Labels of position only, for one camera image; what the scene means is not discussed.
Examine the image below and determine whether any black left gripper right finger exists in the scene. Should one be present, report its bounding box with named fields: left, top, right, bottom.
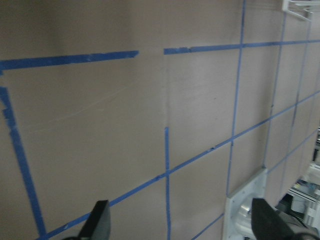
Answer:
left=251, top=198, right=299, bottom=240

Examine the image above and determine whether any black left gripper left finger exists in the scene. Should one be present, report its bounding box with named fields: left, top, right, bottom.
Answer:
left=77, top=200, right=111, bottom=240

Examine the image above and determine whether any white rack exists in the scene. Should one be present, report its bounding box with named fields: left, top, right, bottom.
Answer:
left=282, top=0, right=320, bottom=22

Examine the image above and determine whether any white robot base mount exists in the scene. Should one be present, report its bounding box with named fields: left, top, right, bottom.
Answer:
left=222, top=167, right=268, bottom=240

